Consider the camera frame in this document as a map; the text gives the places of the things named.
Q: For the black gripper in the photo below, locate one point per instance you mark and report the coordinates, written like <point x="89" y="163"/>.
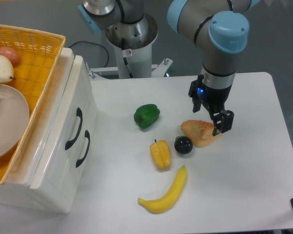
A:
<point x="214" y="101"/>

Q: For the black top drawer handle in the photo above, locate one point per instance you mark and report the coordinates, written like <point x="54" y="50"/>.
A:
<point x="76" y="129"/>

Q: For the black drawer handle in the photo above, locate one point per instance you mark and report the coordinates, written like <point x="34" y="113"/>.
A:
<point x="85" y="149"/>
<point x="76" y="129"/>

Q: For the white drawer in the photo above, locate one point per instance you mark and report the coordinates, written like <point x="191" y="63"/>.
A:
<point x="56" y="169"/>

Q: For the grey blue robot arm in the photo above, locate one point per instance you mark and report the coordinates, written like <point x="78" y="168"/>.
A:
<point x="217" y="27"/>

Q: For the white drawer cabinet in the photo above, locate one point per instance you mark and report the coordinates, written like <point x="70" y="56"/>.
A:
<point x="16" y="189"/>

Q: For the bread slice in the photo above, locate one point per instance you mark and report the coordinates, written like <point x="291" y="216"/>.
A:
<point x="199" y="131"/>

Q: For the black round fruit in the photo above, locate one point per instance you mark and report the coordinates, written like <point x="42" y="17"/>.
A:
<point x="183" y="145"/>

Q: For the yellow bell pepper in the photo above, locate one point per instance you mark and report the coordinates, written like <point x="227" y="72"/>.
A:
<point x="160" y="153"/>

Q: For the green bell pepper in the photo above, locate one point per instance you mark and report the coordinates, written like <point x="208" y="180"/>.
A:
<point x="146" y="115"/>

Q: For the yellow banana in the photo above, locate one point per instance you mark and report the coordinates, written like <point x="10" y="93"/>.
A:
<point x="165" y="202"/>

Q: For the yellow woven basket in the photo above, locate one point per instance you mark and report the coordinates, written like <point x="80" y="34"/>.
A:
<point x="39" y="52"/>

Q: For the beige plate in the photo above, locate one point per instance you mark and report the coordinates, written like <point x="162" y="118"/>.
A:
<point x="14" y="117"/>

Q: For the pink peach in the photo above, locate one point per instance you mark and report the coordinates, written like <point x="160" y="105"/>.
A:
<point x="11" y="54"/>

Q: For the white pear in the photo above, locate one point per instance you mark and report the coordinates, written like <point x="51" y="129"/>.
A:
<point x="6" y="70"/>

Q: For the black lower drawer handle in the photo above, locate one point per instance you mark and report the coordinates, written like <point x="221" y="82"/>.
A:
<point x="85" y="149"/>

